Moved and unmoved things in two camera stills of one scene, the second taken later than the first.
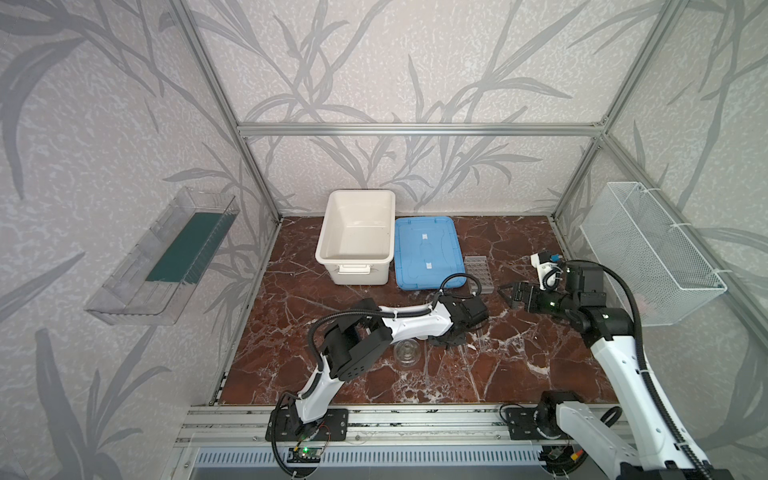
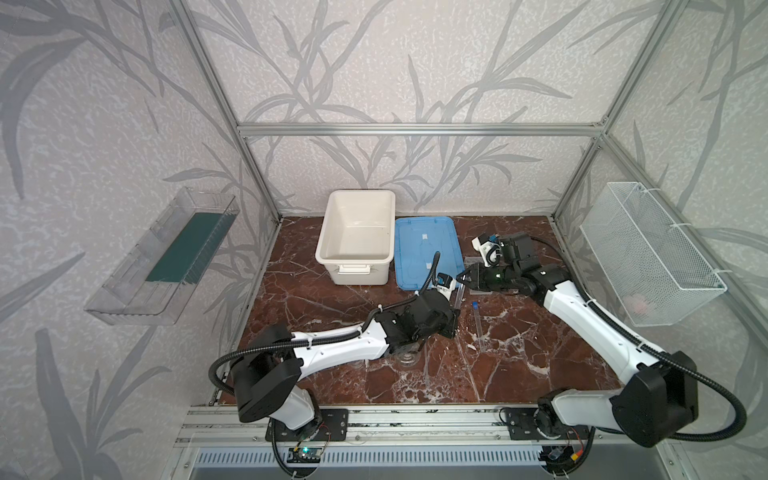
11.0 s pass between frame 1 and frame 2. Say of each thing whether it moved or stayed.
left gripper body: moved
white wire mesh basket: stayed
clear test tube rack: stayed
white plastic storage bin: stayed
